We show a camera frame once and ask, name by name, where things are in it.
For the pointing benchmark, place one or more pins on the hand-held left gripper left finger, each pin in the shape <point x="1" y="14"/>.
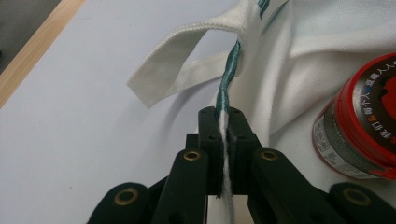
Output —
<point x="209" y="133"/>

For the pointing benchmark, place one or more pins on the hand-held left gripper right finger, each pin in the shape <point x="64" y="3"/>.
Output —
<point x="243" y="143"/>

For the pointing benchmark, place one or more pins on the white tote bag coloured blobs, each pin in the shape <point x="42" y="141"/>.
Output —
<point x="295" y="77"/>

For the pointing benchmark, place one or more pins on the jar with red lid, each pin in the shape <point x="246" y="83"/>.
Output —
<point x="361" y="124"/>

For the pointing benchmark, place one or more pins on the pale grey table mat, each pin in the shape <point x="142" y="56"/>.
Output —
<point x="77" y="140"/>

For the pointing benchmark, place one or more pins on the wooden table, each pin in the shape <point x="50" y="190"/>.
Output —
<point x="31" y="53"/>

